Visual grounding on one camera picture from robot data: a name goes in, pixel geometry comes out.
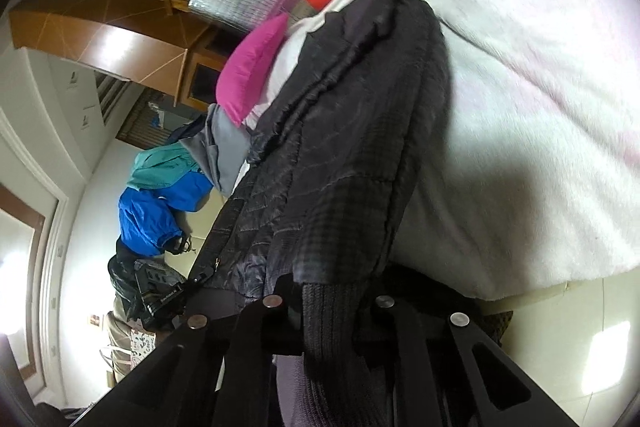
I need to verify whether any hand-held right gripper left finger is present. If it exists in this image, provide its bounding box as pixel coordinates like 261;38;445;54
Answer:
65;274;306;427

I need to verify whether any teal jacket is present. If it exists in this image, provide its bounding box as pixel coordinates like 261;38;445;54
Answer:
126;142;201;192

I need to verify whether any blue jacket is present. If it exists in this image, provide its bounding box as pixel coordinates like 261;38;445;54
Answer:
118;172;213;258

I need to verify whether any pink pillow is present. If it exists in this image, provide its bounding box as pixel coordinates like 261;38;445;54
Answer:
216;13;291;128

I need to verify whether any white printed gift bag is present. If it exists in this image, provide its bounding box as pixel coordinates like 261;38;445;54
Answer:
127;327;160;364

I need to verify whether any white fluffy blanket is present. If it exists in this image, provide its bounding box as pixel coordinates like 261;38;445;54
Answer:
245;0;640;303

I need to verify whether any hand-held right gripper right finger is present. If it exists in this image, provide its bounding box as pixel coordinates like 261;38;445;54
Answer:
352;267;581;427

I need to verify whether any black quilted jacket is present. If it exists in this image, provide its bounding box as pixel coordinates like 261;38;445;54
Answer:
187;0;516;427

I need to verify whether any dark navy garment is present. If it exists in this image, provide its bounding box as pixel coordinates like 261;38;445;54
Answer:
167;114;208;145

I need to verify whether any wooden cabinet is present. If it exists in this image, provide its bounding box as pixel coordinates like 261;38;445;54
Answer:
9;0;251;112

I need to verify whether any grey coat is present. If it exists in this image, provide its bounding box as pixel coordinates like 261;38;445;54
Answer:
185;103;251;198

